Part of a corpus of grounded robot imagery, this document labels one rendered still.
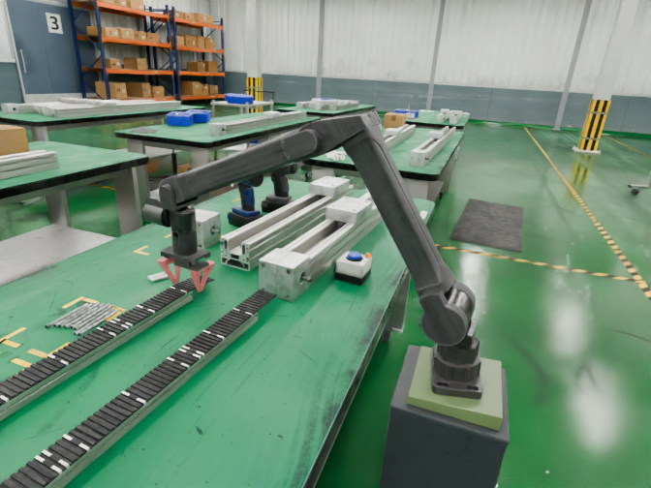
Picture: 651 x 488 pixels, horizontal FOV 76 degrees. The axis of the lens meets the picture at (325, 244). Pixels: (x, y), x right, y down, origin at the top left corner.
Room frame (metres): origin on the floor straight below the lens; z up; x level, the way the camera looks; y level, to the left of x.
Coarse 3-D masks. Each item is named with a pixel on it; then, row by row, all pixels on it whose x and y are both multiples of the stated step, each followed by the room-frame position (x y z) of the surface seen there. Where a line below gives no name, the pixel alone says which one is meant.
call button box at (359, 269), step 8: (344, 256) 1.08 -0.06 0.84; (336, 264) 1.04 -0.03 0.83; (344, 264) 1.03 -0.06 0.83; (352, 264) 1.02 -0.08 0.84; (360, 264) 1.02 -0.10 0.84; (368, 264) 1.06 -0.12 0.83; (336, 272) 1.04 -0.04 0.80; (344, 272) 1.03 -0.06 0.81; (352, 272) 1.02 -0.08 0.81; (360, 272) 1.01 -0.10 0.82; (368, 272) 1.06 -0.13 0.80; (344, 280) 1.03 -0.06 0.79; (352, 280) 1.02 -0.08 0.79; (360, 280) 1.01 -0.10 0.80
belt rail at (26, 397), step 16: (176, 304) 0.85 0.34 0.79; (144, 320) 0.76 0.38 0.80; (128, 336) 0.72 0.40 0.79; (96, 352) 0.65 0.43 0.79; (64, 368) 0.59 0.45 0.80; (80, 368) 0.62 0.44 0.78; (48, 384) 0.56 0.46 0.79; (16, 400) 0.52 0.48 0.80; (32, 400) 0.53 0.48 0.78; (0, 416) 0.49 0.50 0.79
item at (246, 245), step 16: (352, 192) 1.78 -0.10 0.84; (288, 208) 1.41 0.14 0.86; (304, 208) 1.42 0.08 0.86; (320, 208) 1.51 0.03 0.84; (256, 224) 1.23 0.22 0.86; (272, 224) 1.31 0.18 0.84; (288, 224) 1.26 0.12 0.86; (304, 224) 1.37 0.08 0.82; (224, 240) 1.10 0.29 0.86; (240, 240) 1.15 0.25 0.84; (256, 240) 1.10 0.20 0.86; (272, 240) 1.18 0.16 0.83; (288, 240) 1.27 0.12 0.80; (224, 256) 1.10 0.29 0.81; (240, 256) 1.07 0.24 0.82; (256, 256) 1.11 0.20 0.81
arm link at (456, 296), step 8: (448, 296) 0.63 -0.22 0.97; (456, 296) 0.63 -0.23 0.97; (464, 296) 0.64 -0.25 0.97; (456, 304) 0.61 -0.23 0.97; (464, 304) 0.62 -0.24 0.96; (472, 304) 0.65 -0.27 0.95; (464, 312) 0.60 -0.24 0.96; (472, 312) 0.64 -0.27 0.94; (472, 320) 0.64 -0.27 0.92; (472, 328) 0.62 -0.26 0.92; (472, 336) 0.60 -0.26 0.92; (456, 344) 0.61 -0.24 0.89; (464, 344) 0.60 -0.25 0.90; (472, 344) 0.61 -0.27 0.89
